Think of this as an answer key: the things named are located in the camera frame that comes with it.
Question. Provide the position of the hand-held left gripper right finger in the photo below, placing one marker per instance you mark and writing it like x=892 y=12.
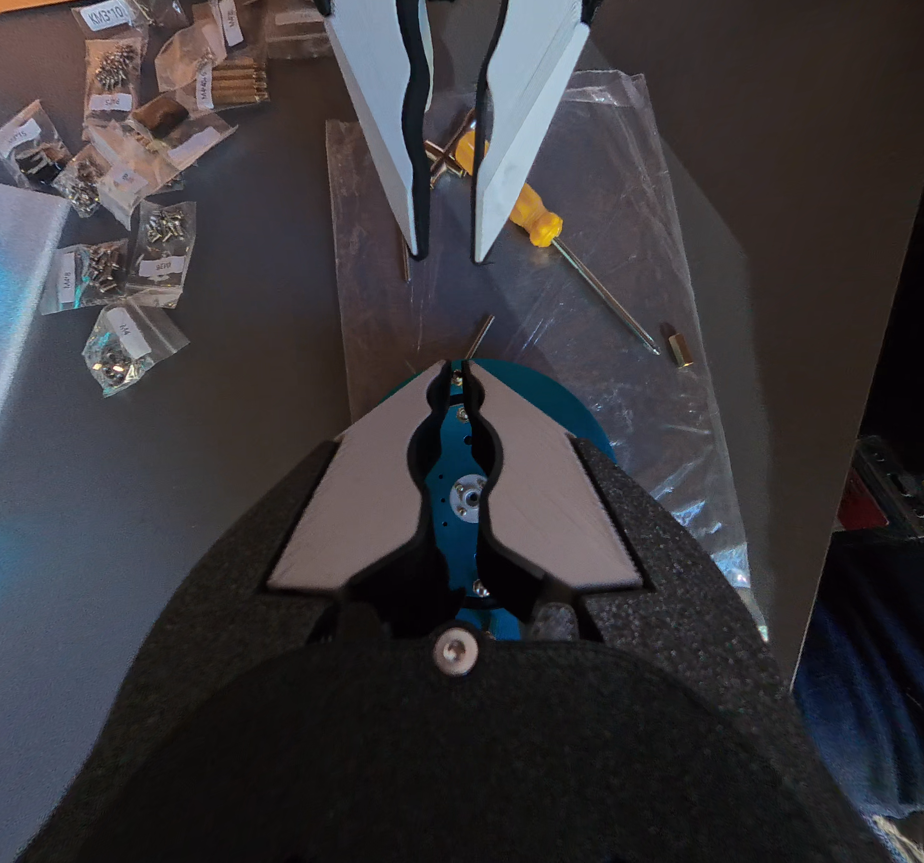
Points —
x=556 y=509

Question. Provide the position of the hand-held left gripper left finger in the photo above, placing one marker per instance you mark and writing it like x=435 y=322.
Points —
x=346 y=516

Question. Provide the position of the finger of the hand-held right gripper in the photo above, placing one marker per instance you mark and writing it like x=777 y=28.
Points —
x=368 y=25
x=541 y=25

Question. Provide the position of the blue metal turntable base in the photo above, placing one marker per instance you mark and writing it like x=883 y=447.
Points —
x=451 y=524

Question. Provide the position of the grey desk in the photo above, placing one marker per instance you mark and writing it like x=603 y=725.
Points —
x=144 y=480

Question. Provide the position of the bundle of long bolts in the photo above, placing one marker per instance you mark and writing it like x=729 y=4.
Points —
x=444 y=159

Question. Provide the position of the clear plastic bag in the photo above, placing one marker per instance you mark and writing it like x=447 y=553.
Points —
x=613 y=264

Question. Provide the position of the pile of small screw bags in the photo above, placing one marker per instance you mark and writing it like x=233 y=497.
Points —
x=159 y=235

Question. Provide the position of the red and black case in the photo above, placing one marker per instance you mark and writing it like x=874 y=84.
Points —
x=866 y=502

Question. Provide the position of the white packaging tray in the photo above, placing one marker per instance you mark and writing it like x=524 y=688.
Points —
x=29 y=264

